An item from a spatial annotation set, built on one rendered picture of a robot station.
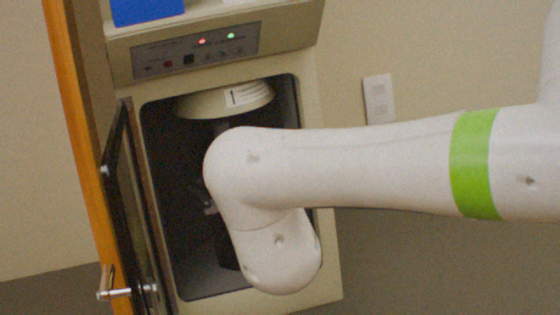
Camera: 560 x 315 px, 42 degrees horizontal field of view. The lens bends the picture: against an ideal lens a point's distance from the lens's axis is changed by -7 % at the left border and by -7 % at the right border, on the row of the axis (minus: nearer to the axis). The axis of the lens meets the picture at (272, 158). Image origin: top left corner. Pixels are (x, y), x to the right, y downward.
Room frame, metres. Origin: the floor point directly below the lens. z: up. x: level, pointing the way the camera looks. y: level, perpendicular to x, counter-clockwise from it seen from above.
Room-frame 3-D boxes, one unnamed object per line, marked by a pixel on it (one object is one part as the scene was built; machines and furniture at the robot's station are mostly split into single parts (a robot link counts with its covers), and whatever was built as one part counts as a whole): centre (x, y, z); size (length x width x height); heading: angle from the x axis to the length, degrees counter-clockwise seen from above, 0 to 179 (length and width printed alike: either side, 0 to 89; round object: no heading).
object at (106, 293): (0.90, 0.23, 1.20); 0.10 x 0.05 x 0.03; 4
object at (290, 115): (1.29, 0.09, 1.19); 0.26 x 0.24 x 0.35; 102
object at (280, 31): (1.11, 0.06, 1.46); 0.32 x 0.12 x 0.10; 102
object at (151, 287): (0.86, 0.18, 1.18); 0.02 x 0.02 x 0.06; 4
